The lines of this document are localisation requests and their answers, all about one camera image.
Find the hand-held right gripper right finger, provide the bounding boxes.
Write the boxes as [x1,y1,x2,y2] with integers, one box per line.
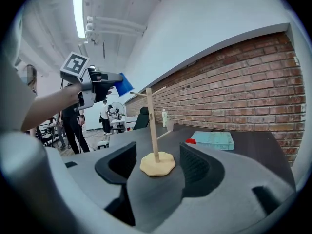
[179,142,297,217]

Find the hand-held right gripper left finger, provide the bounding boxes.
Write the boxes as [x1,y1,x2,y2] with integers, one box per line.
[61,141,138,225]

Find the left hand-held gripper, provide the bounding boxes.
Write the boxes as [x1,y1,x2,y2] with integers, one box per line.
[59,51,124,112]

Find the blue plastic cup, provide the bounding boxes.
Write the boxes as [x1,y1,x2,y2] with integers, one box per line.
[114,72,135,98]

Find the wooden mug tree stand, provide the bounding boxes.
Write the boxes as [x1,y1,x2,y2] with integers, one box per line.
[129,86,176,178]

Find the person's left forearm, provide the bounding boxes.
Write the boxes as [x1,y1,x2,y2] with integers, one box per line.
[20,83,82,133]

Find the white floor device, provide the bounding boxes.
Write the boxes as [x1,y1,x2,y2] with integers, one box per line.
[97,140,111,151]

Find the black standing fan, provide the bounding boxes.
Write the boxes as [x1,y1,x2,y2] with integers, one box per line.
[108,101,126,122]

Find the white desk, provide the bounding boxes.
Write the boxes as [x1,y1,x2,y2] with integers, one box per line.
[110,116,137,134]

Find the black padded office chair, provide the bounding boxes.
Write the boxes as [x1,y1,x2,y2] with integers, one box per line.
[132,106,150,132]

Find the white ceiling pipes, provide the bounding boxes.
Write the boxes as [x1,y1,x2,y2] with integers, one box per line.
[86,15,147,45]

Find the pale green bottle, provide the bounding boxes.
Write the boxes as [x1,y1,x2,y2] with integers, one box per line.
[161,109,170,128]

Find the long ceiling light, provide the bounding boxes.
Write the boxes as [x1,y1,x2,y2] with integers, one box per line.
[72,0,87,39]

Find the person's grey shirt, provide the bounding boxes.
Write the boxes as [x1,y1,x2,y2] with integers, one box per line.
[0,8,38,137]

